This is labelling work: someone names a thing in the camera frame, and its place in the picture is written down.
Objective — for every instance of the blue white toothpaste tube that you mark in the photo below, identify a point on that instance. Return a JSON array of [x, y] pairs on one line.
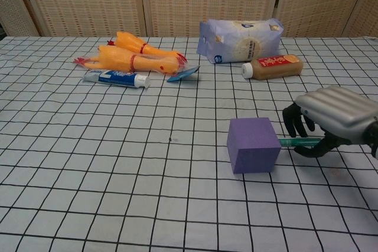
[[118, 78]]

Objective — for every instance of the brown sauce bottle red label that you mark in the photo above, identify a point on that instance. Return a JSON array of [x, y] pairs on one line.
[[274, 66]]

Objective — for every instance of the yellow rubber chicken toy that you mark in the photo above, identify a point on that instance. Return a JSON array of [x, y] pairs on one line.
[[118, 58], [141, 47]]

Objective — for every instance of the purple foam cube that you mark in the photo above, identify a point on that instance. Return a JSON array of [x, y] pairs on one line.
[[252, 145]]

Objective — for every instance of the pale blue snack bag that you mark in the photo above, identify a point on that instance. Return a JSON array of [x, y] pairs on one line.
[[242, 41]]

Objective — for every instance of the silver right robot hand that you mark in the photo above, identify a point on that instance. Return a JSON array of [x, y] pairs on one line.
[[327, 116]]

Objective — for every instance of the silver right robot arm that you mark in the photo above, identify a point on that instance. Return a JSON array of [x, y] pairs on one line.
[[374, 142]]

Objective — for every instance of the checked grid tablecloth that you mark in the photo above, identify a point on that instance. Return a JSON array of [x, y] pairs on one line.
[[118, 160]]

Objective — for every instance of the woven folding screen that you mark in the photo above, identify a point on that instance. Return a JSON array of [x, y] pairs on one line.
[[189, 1]]

